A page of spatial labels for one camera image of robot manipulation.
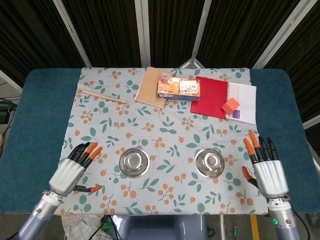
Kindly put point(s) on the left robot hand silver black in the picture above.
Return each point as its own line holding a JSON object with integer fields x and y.
{"x": 66, "y": 175}

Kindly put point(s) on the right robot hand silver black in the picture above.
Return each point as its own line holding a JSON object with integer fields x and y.
{"x": 271, "y": 177}

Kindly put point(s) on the steel bowl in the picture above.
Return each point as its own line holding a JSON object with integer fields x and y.
{"x": 134, "y": 162}
{"x": 210, "y": 163}

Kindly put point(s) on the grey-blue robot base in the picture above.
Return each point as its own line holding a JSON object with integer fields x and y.
{"x": 160, "y": 228}

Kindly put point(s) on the floral tablecloth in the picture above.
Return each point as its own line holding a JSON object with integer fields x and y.
{"x": 165, "y": 125}

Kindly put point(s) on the teal table cover cloth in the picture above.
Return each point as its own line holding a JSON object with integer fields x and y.
{"x": 42, "y": 120}

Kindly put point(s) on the green clip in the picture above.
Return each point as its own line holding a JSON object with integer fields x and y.
{"x": 106, "y": 226}

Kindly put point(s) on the white printed paper booklet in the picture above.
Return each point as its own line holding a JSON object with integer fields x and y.
{"x": 246, "y": 102}

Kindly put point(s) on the orange cube block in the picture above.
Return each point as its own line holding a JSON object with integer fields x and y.
{"x": 230, "y": 105}

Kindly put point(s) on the light wooden stick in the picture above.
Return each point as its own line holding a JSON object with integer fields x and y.
{"x": 102, "y": 96}

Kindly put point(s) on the black equipment box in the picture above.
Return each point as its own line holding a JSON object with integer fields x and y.
{"x": 3, "y": 112}

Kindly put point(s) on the red spiral notebook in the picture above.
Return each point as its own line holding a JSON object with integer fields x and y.
{"x": 210, "y": 97}

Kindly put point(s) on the brown kraft spiral notebook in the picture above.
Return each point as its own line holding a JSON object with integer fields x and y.
{"x": 148, "y": 87}

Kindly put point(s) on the orange blue food box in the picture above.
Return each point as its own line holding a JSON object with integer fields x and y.
{"x": 175, "y": 87}

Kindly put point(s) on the white partition frame post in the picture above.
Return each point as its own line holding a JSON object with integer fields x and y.
{"x": 312, "y": 121}
{"x": 283, "y": 32}
{"x": 72, "y": 32}
{"x": 10, "y": 80}
{"x": 202, "y": 25}
{"x": 143, "y": 32}

